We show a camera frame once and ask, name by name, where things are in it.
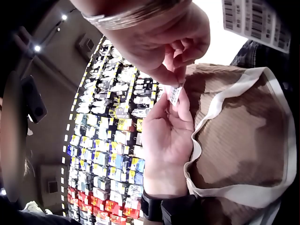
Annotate person's left hand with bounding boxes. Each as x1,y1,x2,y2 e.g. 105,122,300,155
141,90,200,199

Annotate person's right thumb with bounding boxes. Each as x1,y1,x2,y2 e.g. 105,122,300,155
150,60,186,87

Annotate person's right hand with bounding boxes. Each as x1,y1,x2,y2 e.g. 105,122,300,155
70,0,210,87

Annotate sheet of barcode labels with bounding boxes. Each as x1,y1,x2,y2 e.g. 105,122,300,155
221,0,293,54

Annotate brown garment with white trim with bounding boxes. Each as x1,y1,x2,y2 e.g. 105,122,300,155
183,63,297,225

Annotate black wrist band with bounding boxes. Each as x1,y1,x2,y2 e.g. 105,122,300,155
140,190,205,225

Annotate dark plaid garment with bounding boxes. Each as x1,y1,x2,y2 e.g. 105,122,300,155
229,39,294,94

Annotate person's right fingers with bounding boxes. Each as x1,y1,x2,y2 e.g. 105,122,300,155
164,35,210,71

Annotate person's body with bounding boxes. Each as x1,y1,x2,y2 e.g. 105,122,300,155
0,195,80,225

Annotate small barcode sticker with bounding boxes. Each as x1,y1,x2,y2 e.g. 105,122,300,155
169,86,184,105

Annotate full shop shelf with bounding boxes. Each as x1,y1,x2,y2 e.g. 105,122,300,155
61,35,165,225

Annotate person's left fingers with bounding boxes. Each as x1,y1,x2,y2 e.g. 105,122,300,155
143,90,195,131

